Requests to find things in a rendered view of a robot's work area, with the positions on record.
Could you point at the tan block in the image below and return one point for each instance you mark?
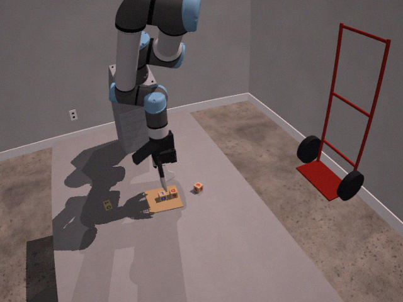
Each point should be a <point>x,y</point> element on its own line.
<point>173,193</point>
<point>198,187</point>
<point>107,205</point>
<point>162,196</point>

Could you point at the tan flat mat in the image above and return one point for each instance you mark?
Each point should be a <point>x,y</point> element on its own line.
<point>155,205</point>

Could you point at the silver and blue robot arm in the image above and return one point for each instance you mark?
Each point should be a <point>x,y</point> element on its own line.
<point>135,49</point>

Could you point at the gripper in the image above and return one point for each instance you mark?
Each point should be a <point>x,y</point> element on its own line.
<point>162,156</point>

